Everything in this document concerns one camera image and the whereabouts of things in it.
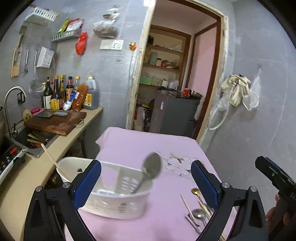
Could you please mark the white wall switch plate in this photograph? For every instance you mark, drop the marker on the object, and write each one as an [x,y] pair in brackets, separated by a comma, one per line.
[111,45]

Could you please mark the chopstick in bowl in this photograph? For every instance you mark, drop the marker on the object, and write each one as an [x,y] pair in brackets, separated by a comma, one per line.
[55,163]

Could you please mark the orange sauce packet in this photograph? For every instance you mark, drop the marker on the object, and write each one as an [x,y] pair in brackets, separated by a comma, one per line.
[80,95]

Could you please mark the wooden cutting board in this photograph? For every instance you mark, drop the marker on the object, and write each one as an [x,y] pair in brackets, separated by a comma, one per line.
[56,124]

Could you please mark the grey mini fridge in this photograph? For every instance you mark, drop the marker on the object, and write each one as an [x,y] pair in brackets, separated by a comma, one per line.
[173,114]

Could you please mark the gold spoon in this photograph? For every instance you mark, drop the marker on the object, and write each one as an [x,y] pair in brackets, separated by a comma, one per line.
[197,192]

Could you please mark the bag of dried goods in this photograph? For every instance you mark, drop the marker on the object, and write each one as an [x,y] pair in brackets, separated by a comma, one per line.
[106,27]

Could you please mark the pink floral tablecloth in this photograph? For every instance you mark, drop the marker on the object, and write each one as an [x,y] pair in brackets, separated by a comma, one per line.
[164,216]

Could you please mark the wire mesh strainer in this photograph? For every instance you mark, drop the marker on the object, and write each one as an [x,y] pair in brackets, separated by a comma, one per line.
[35,86]

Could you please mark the white plastic utensil caddy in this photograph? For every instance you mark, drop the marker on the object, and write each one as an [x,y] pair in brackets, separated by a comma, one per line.
[112,195]

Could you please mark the wooden chopstick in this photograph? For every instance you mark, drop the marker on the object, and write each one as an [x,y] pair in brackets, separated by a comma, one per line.
[189,211]
[208,215]

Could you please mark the clear plastic bag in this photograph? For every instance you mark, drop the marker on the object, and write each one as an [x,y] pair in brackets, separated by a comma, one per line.
[251,101]

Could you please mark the person's right hand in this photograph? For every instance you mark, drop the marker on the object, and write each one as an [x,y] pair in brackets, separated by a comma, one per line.
[281,220]

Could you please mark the cleaver knife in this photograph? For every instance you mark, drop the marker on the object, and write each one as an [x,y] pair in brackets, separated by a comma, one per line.
[48,114]

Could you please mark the yellow-label sauce bottle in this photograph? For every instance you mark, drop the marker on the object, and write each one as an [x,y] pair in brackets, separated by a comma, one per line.
[55,103]

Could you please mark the grey wall spice rack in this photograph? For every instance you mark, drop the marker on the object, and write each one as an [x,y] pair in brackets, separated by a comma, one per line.
[66,35]

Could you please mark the white wall basket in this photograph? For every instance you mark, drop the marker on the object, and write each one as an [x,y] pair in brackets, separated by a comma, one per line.
[40,16]

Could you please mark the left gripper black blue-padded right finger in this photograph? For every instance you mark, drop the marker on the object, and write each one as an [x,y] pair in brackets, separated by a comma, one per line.
[249,223]

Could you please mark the white bowl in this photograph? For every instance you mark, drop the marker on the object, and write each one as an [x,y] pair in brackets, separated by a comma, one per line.
[70,167]

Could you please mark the chrome kitchen faucet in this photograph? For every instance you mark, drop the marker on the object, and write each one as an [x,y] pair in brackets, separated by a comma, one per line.
[7,108]

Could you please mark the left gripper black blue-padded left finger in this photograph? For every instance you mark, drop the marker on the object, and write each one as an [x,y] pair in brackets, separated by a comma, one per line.
[41,220]

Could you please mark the wooden shelf unit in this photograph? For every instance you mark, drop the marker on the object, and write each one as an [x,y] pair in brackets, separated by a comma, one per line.
[165,58]

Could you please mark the large steel spoon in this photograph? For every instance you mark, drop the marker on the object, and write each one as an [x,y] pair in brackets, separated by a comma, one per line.
[151,168]

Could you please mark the dark glass bottle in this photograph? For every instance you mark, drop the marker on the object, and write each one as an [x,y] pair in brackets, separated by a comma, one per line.
[47,93]

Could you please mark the large dark soy jug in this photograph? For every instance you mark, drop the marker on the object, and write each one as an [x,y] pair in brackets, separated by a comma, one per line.
[91,100]

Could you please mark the red plastic bag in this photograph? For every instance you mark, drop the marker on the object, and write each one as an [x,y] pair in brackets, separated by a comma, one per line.
[80,46]

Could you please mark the white tube bottle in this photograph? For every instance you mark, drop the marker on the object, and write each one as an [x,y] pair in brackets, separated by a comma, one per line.
[67,105]

